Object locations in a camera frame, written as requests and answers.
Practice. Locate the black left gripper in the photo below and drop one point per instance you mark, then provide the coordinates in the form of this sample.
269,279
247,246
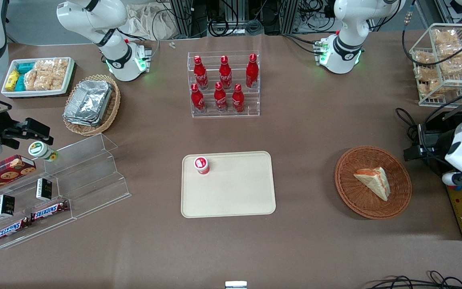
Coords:
436,145

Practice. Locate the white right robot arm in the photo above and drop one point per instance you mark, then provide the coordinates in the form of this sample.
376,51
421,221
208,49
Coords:
94,16

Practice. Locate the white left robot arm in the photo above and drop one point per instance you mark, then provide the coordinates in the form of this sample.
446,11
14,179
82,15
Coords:
347,24

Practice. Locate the white rectangular snack tray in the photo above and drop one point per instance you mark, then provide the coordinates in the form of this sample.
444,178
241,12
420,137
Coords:
10,94

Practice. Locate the wrapped triangle sandwich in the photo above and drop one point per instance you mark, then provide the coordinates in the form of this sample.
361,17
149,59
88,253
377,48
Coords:
375,182

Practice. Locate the brown wicker round basket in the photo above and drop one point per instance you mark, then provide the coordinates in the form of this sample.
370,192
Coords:
351,196

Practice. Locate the light wicker oval basket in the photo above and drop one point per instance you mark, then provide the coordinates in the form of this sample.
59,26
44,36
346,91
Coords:
112,108

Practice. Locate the beige plastic serving tray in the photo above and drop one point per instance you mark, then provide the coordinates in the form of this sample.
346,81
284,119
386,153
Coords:
235,188

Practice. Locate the green lidded yogurt bottle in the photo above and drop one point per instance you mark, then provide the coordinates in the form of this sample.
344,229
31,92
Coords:
40,150

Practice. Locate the red tartan cookie box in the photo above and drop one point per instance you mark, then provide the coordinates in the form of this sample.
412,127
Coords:
2,174

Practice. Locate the teal snack packet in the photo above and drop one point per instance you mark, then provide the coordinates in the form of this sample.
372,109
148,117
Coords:
20,83
25,67

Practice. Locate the yellow snack packet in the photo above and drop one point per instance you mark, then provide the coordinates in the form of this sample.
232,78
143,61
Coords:
12,80

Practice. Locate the clear rice cracker bag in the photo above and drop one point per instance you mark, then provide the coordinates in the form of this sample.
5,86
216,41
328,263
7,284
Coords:
455,60
60,74
439,89
423,58
43,65
37,81
445,36
426,74

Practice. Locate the aluminium foil container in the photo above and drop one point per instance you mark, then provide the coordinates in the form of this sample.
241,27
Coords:
88,100
79,122

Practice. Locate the small black carton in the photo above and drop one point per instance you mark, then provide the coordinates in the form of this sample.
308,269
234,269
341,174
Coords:
44,189
5,205

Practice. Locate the Snickers chocolate bar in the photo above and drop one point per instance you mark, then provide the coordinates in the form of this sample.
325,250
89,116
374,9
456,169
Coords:
12,230
49,211

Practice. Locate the clear acrylic stepped shelf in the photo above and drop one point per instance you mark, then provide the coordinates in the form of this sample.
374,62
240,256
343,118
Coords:
94,176

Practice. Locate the clear acrylic bottle rack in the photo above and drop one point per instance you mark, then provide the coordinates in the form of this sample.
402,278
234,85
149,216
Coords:
251,108

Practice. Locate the white cloth bag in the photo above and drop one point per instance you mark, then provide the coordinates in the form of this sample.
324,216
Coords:
146,20

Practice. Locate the red cola bottle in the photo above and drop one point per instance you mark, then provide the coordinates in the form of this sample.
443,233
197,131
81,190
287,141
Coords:
238,100
225,74
197,100
252,72
220,98
200,74

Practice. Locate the red lidded yogurt bottle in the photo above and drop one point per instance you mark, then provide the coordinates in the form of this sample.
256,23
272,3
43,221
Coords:
201,164

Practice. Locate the silver white edge object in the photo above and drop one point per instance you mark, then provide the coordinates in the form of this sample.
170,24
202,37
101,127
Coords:
236,285

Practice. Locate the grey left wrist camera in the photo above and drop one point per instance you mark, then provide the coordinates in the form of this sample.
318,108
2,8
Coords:
451,179

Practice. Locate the aluminium profile frame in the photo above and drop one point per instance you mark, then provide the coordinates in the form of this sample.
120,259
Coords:
181,18

